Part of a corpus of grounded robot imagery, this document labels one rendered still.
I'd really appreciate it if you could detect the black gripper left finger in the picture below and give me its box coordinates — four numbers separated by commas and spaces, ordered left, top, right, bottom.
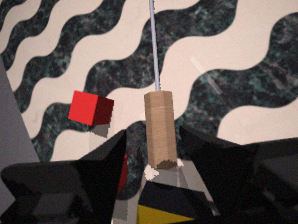
0, 129, 127, 224

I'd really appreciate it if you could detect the red block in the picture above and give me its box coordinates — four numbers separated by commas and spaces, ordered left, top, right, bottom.
117, 156, 127, 195
68, 90, 114, 126

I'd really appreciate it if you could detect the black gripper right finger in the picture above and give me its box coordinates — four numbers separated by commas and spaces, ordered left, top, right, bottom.
179, 125, 298, 215

